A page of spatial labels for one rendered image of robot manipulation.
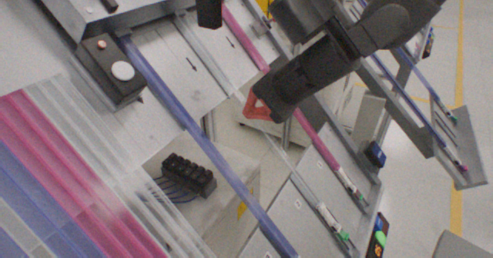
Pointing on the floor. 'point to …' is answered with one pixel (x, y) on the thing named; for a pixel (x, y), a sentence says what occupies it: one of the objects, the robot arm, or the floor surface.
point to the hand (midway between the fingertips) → (249, 111)
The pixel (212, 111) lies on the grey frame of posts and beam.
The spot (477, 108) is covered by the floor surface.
